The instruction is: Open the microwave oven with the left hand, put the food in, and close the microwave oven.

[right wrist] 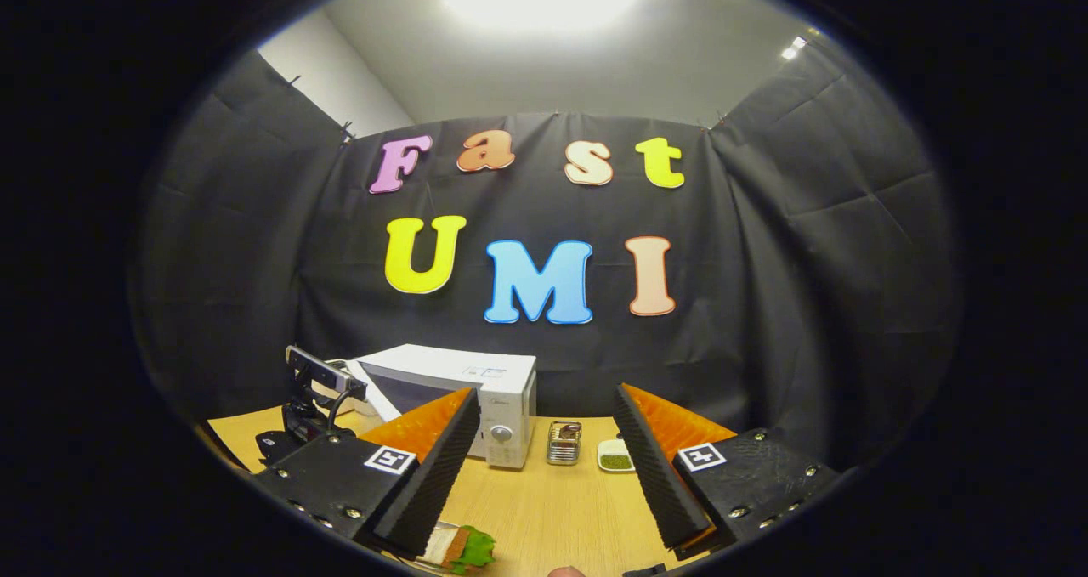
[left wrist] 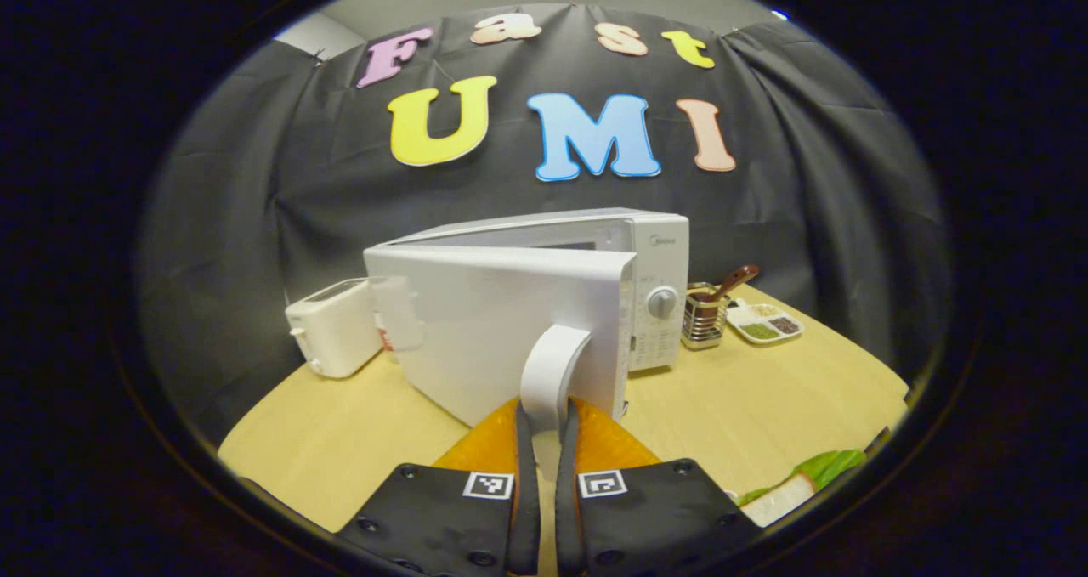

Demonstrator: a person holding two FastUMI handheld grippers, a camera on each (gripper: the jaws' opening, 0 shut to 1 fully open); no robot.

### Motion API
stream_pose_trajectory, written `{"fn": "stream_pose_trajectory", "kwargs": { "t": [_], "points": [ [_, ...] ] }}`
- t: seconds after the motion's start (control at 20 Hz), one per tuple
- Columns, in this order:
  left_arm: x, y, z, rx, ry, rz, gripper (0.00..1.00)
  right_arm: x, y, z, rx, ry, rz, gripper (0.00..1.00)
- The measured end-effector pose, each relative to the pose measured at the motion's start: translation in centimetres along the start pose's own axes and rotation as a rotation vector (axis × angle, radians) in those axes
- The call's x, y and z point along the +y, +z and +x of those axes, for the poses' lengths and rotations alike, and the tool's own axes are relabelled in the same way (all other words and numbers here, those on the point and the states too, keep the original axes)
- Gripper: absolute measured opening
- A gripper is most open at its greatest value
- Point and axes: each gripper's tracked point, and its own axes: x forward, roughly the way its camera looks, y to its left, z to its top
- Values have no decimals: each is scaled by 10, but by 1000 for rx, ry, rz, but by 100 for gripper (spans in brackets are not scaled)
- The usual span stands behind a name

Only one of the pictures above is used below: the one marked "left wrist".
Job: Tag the black backdrop cloth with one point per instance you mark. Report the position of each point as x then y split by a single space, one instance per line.
255 178

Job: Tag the white toaster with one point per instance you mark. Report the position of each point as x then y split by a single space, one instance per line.
336 330

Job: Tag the white divided grain dish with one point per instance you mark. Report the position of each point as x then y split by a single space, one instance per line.
763 324

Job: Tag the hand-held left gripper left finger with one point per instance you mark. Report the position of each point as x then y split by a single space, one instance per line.
442 517

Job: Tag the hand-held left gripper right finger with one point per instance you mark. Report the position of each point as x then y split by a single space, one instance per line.
654 517

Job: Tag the white microwave oven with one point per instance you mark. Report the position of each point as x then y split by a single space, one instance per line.
501 322

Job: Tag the lettuce bread sandwich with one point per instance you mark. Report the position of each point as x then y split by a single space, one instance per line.
799 488

